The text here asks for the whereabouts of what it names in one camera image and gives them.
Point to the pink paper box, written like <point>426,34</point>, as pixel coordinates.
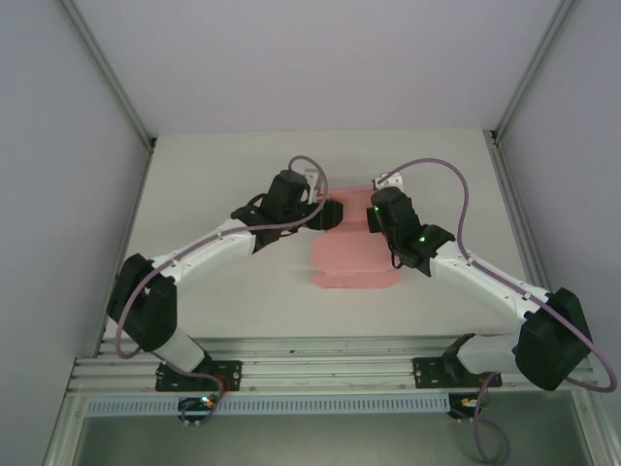
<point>354,257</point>

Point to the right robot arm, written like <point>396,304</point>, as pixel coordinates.
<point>553,340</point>

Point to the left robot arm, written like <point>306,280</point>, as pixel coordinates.
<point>145,310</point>

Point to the right controller board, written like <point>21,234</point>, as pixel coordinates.
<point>466,403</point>

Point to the controller board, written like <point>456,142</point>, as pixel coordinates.
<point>194,404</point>
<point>466,403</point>

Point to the left controller board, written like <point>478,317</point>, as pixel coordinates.
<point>194,404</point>

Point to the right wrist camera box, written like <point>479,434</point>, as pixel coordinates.
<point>395,180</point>

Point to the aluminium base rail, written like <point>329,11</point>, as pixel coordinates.
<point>330,361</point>

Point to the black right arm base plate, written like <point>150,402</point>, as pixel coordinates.
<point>427,371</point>

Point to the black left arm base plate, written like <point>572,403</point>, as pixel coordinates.
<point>230,376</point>

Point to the aluminium frame post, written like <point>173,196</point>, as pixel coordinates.
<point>532,68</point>
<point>107,68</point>

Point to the aluminium lower frame bar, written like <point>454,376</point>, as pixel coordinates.
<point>594,427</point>
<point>60,437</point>

